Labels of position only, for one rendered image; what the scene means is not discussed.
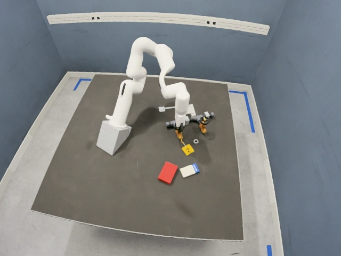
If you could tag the yellow number tag with chain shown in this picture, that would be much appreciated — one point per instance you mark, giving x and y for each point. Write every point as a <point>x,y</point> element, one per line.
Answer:
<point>188,149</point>

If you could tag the red flat block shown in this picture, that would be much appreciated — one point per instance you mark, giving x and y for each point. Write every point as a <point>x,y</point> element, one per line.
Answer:
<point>167,173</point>

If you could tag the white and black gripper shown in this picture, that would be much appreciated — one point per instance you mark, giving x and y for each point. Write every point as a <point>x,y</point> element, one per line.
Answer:
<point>180,121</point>

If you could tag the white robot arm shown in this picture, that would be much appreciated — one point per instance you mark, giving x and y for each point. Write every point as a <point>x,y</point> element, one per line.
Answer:
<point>135,70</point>

